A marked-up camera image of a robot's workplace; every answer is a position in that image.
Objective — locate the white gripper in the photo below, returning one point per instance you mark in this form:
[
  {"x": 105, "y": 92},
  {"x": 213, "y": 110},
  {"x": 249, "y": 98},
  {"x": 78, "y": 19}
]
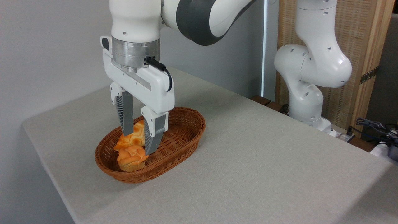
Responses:
[{"x": 146, "y": 85}]

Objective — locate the orange muffin-shaped bread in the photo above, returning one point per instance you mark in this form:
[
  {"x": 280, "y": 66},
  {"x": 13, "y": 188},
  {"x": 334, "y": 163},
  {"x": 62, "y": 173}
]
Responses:
[{"x": 130, "y": 160}]

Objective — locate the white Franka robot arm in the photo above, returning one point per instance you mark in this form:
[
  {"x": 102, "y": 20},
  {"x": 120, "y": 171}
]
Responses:
[{"x": 312, "y": 65}]

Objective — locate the braided golden bread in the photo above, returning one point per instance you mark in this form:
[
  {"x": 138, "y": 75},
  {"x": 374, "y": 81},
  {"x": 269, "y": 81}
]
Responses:
[{"x": 136, "y": 133}]

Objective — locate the brown wicker basket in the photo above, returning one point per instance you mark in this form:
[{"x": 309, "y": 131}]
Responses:
[{"x": 180, "y": 140}]

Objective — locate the dark wooden platform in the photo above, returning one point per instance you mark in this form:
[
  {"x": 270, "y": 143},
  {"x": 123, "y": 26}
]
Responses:
[{"x": 264, "y": 102}]

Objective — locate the grey tablecloth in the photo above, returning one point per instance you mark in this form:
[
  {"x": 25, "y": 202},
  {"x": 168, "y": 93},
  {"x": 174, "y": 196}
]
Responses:
[{"x": 264, "y": 161}]

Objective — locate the white vertical strip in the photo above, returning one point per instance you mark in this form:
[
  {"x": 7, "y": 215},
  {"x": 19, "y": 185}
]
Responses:
[{"x": 265, "y": 46}]

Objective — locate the metal screen hinge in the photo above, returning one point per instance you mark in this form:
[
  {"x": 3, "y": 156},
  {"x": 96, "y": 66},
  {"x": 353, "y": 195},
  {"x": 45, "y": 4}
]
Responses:
[{"x": 369, "y": 75}]

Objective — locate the wooden rattan screen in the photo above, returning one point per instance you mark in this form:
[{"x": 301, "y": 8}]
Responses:
[{"x": 357, "y": 28}]

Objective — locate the grey box device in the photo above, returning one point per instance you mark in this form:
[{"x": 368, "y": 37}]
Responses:
[{"x": 393, "y": 153}]

